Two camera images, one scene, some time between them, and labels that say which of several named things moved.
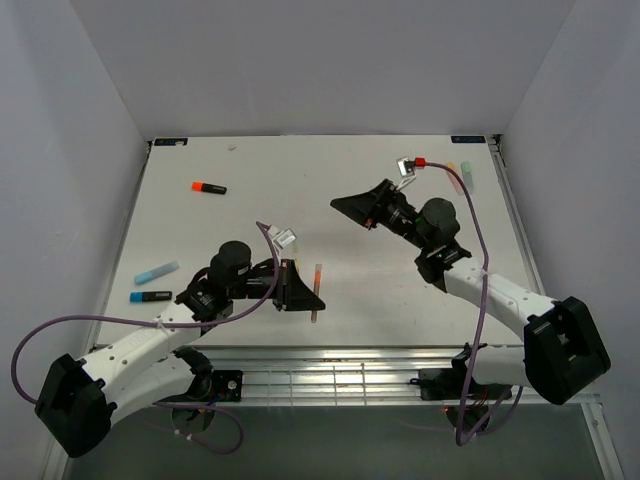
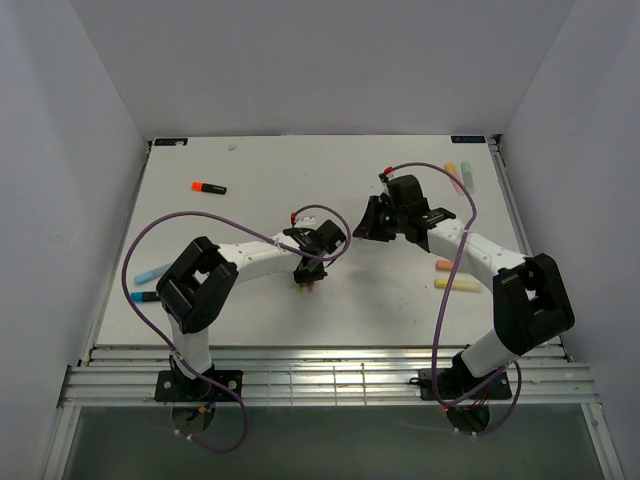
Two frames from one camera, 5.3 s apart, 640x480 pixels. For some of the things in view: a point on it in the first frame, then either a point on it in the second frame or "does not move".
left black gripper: [285, 285] to [310, 272]
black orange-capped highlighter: [208, 188] does not move
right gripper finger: [370, 223] to [388, 234]
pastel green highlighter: [467, 173] does not move
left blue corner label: [170, 141] does not move
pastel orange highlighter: [456, 183] does not move
